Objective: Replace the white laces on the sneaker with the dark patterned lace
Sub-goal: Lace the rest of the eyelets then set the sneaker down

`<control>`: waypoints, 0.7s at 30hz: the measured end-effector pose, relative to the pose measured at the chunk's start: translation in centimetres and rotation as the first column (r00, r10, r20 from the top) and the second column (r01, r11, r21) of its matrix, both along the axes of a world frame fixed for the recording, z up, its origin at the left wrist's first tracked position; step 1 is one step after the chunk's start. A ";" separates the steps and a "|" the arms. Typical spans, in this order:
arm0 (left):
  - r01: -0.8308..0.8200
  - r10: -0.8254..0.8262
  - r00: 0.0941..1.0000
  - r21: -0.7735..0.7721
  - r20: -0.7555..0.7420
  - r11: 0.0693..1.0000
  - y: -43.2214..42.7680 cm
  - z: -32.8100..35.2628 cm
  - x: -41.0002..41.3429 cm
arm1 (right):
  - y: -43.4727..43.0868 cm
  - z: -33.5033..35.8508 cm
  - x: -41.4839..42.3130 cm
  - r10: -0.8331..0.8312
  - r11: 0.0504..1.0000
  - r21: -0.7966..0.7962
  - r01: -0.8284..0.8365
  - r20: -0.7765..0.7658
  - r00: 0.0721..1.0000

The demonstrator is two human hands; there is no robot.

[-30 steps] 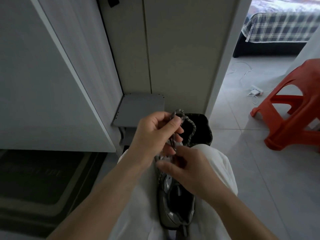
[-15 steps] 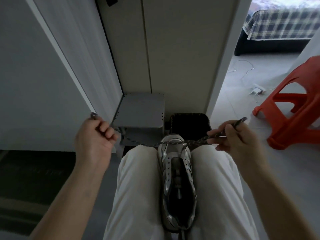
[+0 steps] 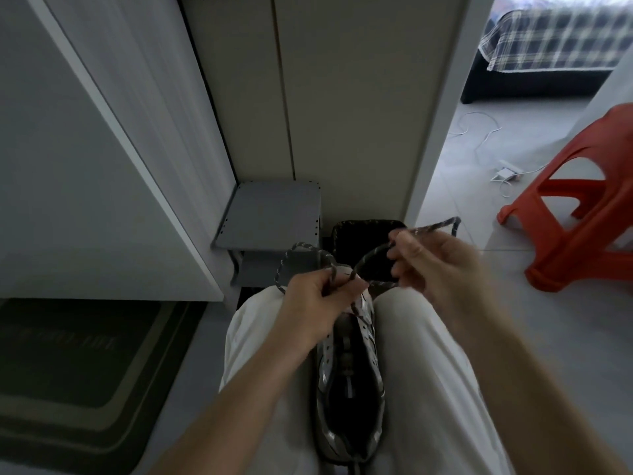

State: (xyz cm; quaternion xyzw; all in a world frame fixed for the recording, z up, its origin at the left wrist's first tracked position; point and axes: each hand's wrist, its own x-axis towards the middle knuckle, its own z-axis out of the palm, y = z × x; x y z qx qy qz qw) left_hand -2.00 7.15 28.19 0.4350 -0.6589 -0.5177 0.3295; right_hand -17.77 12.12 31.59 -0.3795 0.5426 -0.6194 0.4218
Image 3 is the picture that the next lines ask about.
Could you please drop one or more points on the person's right hand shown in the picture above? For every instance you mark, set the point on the person's right hand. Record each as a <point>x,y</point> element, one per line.
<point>447,272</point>

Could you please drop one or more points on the person's left hand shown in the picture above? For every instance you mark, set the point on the person's left hand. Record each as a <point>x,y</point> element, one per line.
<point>311,304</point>

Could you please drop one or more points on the person's right fingers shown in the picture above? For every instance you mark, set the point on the person's right fingers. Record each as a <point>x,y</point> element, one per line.
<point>408,257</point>

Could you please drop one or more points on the person's left fingers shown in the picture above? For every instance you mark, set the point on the person's left fingers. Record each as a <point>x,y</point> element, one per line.
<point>346,289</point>

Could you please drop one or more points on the grey speckled shoelace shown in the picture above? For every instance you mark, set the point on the grey speckled shoelace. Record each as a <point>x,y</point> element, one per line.
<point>437,225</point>

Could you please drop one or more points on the person's left forearm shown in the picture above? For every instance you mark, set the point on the person's left forearm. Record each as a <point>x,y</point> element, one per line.
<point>237,405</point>

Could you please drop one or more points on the person's right forearm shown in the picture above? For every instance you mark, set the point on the person's right forearm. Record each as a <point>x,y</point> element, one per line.
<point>539,390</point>

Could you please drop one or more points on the black waste basket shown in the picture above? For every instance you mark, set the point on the black waste basket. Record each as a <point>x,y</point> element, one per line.
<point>353,242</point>

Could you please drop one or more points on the silver grey sneaker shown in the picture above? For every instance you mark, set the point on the silver grey sneaker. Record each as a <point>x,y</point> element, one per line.
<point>348,390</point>

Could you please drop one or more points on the small grey shelf rack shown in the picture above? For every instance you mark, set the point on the small grey shelf rack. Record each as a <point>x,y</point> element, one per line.
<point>269,215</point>

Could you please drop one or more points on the person's beige trousers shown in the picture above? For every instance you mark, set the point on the person's beige trousers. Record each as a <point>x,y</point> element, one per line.
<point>435,380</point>

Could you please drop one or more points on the white power adapter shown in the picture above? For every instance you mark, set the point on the white power adapter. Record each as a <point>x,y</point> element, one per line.
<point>508,172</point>

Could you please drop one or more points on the white closet doors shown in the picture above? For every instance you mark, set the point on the white closet doors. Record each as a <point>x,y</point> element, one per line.
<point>346,103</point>

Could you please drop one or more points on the red plastic stool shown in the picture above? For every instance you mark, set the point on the red plastic stool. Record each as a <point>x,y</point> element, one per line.
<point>588,192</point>

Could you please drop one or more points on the dark bed base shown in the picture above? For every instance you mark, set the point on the dark bed base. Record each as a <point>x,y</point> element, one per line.
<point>524,84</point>

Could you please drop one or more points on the plaid bed sheet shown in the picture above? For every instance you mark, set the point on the plaid bed sheet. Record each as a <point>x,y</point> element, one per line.
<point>554,37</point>

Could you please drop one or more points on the dark striped doormat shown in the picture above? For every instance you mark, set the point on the dark striped doormat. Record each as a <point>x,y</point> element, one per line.
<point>74,370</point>

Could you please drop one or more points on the white cabinet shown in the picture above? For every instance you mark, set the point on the white cabinet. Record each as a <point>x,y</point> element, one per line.
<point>74,168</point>

